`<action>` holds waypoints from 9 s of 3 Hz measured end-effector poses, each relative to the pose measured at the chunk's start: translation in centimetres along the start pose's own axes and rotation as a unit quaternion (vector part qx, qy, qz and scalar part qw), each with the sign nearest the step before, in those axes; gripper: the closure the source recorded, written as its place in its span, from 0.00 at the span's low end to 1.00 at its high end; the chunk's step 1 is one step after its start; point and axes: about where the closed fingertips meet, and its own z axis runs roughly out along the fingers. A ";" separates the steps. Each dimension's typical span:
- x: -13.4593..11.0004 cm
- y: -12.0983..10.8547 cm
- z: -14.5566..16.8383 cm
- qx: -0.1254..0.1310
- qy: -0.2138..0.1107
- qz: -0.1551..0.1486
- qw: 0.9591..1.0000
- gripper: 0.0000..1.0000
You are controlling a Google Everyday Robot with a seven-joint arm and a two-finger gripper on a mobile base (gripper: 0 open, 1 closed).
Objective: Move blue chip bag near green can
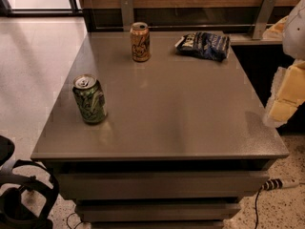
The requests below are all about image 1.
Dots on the right metal wall bracket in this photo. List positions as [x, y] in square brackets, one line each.
[262, 18]

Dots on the grey drawer cabinet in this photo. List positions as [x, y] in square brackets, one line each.
[182, 143]

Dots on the left metal wall bracket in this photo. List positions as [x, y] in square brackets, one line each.
[127, 14]

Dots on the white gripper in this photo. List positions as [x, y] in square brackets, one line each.
[295, 32]

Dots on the white power strip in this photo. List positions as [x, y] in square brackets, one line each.
[278, 183]

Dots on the blue chip bag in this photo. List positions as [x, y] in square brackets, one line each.
[204, 45]

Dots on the black window frame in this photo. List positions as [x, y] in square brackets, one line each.
[40, 8]

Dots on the orange soda can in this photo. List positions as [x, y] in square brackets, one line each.
[140, 42]

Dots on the metal wall bracket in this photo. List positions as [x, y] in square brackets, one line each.
[127, 14]
[262, 18]

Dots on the green soda can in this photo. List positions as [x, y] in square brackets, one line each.
[89, 98]

